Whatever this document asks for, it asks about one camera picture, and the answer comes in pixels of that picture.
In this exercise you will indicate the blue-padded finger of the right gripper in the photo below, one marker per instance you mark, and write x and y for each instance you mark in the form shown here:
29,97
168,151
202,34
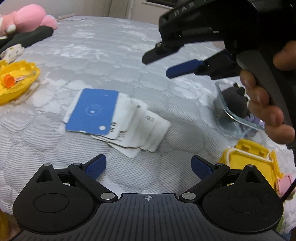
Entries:
185,68

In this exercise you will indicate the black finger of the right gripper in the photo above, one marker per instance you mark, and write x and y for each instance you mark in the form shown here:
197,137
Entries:
161,50

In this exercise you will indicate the grey quilted bedspread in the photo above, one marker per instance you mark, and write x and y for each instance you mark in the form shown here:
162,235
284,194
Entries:
106,53

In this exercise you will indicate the blue card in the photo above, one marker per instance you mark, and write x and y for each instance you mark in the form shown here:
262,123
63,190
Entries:
93,112

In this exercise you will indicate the person's right hand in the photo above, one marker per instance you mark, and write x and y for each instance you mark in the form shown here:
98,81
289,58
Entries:
259,98

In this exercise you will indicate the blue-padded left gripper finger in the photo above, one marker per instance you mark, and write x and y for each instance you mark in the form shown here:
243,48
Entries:
95,167

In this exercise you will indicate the black cloth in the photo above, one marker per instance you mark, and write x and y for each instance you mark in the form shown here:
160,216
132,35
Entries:
27,39

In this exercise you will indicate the white card stack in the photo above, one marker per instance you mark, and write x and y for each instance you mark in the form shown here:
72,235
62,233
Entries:
133,128

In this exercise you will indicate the yellow plastic toy tray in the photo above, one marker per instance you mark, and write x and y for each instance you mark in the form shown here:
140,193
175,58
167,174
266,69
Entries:
18,81

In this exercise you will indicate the clear glass divided container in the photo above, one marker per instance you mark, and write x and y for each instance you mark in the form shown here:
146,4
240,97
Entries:
228,122

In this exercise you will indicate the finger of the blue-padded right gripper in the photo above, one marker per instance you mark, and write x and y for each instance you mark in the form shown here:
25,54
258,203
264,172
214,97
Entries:
201,167

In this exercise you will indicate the black plush cat toy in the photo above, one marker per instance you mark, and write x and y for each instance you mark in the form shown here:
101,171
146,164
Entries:
236,101

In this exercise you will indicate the yellow container lid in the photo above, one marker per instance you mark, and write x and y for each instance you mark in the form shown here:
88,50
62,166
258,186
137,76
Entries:
248,152

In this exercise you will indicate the pink plush toy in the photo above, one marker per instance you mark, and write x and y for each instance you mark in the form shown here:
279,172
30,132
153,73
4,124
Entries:
25,20

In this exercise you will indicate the round purple transparent toy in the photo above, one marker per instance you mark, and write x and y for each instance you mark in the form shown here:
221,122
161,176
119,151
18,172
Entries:
255,120

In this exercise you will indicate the pink green keychain toy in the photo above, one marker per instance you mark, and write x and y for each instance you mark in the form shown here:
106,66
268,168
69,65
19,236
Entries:
282,184

